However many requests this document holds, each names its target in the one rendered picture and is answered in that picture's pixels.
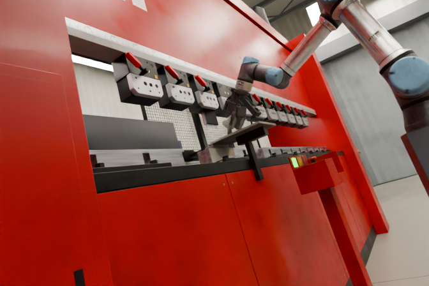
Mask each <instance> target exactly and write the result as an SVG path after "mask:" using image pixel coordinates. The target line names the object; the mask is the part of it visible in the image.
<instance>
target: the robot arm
mask: <svg viewBox="0 0 429 286"><path fill-rule="evenodd" d="M318 2H319V3H320V4H321V6H322V7H323V11H322V13H321V14H320V15H319V20H318V21H317V23H316V24H315V25H314V26H313V27H312V28H311V29H310V31H309V32H308V33H307V35H306V36H305V37H304V38H303V39H302V40H301V42H300V43H299V44H298V45H297V47H296V48H295V49H294V50H293V51H292V53H291V54H290V55H289V56H288V58H287V59H286V60H285V61H284V62H283V63H282V65H281V66H280V67H279V68H277V67H274V66H267V65H264V64H259V62H260V61H259V59H257V58H254V57H250V56H245V57H244V58H243V62H242V64H241V67H240V71H239V75H238V78H237V82H236V86H235V88H236V89H231V90H230V91H232V95H231V97H230V99H229V100H226V101H225V105H224V108H223V111H224V112H226V113H227V114H231V116H229V118H228V120H224V121H223V122H222V125H224V126H225V127H226V128H227V129H228V130H227V135H228V134H230V133H232V130H233V129H234V128H235V129H237V130H240V129H241V128H242V126H243V124H244V121H245V118H246V108H247V109H248V110H249V111H250V113H251V114H252V115H253V116H258V117H259V116H260V115H261V111H260V110H259V109H258V108H257V107H256V106H255V105H254V103H253V102H252V101H251V100H250V99H249V97H247V96H245V95H248V96H249V95H250V93H249V92H251V90H252V86H253V82H254V80H256V81H259V82H263V83H266V84H268V85H270V86H273V87H275V88H277V89H285V88H287V87H288V86H289V84H290V79H291V78H292V77H293V76H294V74H295V73H296V72H297V71H298V70H299V69H300V67H302V65H303V64H304V63H305V62H306V60H307V59H308V58H309V57H310V56H311V55H312V54H313V53H314V52H315V50H316V49H317V48H318V47H319V45H320V44H321V43H322V42H323V41H324V40H325V39H326V38H327V36H328V35H329V34H330V33H331V32H332V31H336V30H337V29H338V28H339V27H340V25H341V24H342V23H343V24H344V25H345V27H346V28H347V29H348V30H349V31H350V32H351V33H352V34H353V35H354V37H355V38H356V39H357V40H358V42H359V43H360V44H361V45H362V46H363V47H364V48H365V50H366V51H367V52H368V53H369V54H370V55H371V56H372V57H373V59H374V60H375V61H376V62H377V64H378V65H379V66H380V68H379V73H380V74H381V75H382V77H383V78H384V79H385V81H386V82H387V83H388V85H389V86H390V88H391V90H392V92H393V94H394V96H395V98H396V100H397V102H398V104H399V106H400V108H401V110H402V112H403V121H404V128H405V131H406V133H409V132H412V131H414V130H418V129H421V128H424V127H427V126H429V63H428V62H427V61H426V60H424V59H422V58H420V57H418V55H417V54H416V53H415V52H414V51H413V50H412V49H403V48H402V46H401V45H400V44H399V43H398V42H397V41H396V40H395V39H394V38H393V37H392V36H391V35H390V34H389V33H388V32H387V31H386V30H385V28H384V27H383V26H382V25H381V24H380V23H379V22H378V21H377V19H376V18H375V17H374V16H373V15H372V14H371V13H370V12H369V11H368V10H367V9H366V8H365V7H364V6H363V5H362V4H361V2H360V0H318Z"/></svg>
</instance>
